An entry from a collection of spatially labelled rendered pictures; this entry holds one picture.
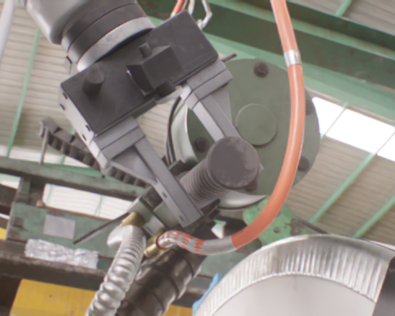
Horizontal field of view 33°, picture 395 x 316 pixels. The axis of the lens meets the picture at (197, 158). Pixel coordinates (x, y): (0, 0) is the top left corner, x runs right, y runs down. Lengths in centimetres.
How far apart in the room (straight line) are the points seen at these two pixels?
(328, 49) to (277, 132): 316
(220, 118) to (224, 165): 8
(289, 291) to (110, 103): 33
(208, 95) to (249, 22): 310
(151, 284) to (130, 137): 26
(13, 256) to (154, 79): 113
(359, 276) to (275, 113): 19
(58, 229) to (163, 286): 92
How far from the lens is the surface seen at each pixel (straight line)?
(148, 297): 76
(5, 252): 163
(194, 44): 57
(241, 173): 51
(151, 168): 55
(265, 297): 82
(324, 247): 71
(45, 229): 167
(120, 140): 54
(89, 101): 54
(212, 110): 57
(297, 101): 61
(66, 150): 189
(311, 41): 379
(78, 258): 164
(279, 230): 186
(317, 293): 71
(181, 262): 79
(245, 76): 70
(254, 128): 68
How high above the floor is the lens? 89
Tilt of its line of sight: 40 degrees up
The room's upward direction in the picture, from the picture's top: straight up
